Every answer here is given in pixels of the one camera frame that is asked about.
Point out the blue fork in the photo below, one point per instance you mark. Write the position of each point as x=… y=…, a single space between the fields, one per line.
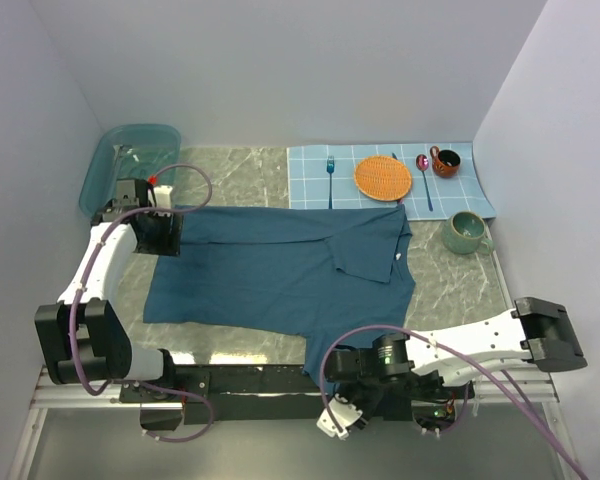
x=330 y=168

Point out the orange woven round trivet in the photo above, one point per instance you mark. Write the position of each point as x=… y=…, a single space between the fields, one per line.
x=373 y=177

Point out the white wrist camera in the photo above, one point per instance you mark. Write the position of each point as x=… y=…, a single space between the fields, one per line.
x=160 y=194
x=344 y=415

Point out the blue t shirt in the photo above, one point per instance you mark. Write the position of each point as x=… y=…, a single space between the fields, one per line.
x=317 y=274

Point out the iridescent spoon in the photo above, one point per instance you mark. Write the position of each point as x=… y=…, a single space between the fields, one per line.
x=422 y=164

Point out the blue checked placemat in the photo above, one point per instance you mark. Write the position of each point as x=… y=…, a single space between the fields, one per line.
x=309 y=182

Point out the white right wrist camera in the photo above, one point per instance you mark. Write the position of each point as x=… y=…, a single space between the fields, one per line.
x=344 y=415

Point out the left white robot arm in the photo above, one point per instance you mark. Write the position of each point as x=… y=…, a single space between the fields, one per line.
x=81 y=336

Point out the teal plastic bin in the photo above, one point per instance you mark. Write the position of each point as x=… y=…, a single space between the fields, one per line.
x=127 y=151

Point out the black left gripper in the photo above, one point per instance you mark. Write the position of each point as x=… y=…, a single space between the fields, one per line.
x=168 y=245

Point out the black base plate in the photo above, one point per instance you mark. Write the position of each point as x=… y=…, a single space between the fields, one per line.
x=284 y=392

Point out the green ceramic mug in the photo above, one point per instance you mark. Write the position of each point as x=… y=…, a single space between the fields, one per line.
x=465 y=233

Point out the orange black mug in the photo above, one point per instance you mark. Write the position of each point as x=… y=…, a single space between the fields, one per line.
x=445 y=162

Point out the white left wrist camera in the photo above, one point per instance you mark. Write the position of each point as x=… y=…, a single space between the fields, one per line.
x=160 y=194

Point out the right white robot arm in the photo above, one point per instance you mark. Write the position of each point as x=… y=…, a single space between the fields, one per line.
x=436 y=365

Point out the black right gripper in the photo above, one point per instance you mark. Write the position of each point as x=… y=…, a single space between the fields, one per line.
x=367 y=409

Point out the aluminium rail frame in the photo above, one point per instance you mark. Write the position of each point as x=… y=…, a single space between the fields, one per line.
x=71 y=435

